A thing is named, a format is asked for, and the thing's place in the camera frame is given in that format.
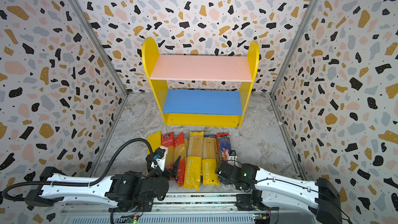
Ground yellow Pastatime bag large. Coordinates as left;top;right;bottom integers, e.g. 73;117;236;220
183;132;204;190

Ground red yellow spaghetti bag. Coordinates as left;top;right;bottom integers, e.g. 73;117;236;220
174;132;187;187

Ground blue Barilla spaghetti box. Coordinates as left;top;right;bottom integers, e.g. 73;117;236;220
216;137;232;161

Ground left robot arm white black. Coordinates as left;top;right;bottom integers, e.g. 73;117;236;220
24;162;179;212

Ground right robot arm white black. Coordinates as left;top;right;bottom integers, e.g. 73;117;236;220
215;161;343;224

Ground yellow shelf pink blue boards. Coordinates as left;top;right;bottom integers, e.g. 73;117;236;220
142;38;260;128

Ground yellow clear spaghetti bag leftmost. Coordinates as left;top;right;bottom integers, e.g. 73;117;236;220
147;130;162;175

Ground red spaghetti bag left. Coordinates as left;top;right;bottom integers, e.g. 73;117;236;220
161;132;175;170

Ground red spaghetti bag right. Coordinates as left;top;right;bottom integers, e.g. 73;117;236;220
216;133;230;139

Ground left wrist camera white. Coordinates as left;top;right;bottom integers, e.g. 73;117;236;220
152;146;168;172

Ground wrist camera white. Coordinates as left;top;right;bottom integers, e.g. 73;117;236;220
227;150;238;165
152;146;168;172

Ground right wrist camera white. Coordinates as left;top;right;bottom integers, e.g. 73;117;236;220
227;150;238;165

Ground metal base rail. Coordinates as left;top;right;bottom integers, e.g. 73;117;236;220
60;192;317;224

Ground left black corrugated cable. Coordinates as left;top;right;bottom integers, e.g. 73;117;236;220
0;137;155;202

